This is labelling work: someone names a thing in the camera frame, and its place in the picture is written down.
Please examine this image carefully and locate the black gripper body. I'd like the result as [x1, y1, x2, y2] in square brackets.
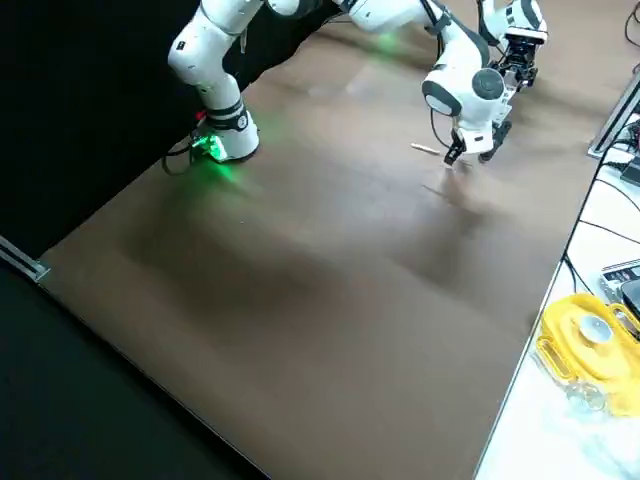
[505, 38, 544, 64]

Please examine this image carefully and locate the black device white label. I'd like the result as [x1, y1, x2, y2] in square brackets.
[597, 259, 640, 321]

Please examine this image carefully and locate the aluminium frame post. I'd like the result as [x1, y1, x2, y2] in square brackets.
[587, 69, 640, 160]
[0, 234, 51, 282]

